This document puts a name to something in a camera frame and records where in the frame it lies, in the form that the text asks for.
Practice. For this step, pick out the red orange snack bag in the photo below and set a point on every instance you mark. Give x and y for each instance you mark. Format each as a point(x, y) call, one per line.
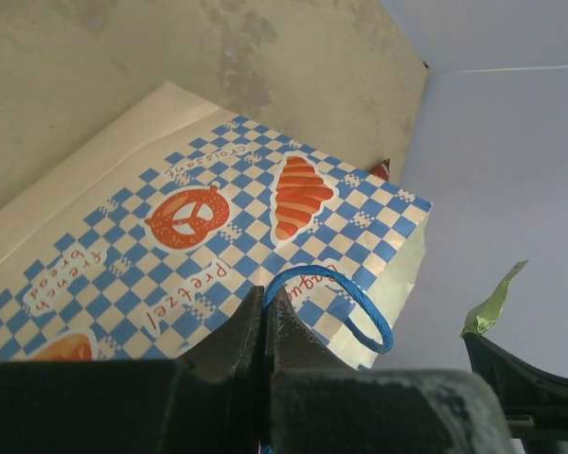
point(381, 170)

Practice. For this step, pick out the blue checkered paper bag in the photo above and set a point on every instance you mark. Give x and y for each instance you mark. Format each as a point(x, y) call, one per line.
point(146, 240)

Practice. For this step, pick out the light green snack bag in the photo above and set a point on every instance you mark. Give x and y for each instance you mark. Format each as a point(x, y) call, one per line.
point(483, 317)

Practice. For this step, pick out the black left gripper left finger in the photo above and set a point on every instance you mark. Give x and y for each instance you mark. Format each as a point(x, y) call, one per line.
point(205, 401)

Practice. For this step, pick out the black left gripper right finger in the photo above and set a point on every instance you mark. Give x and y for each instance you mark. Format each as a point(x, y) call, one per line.
point(317, 404)

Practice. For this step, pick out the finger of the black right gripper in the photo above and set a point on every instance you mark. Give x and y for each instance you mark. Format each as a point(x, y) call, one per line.
point(521, 388)

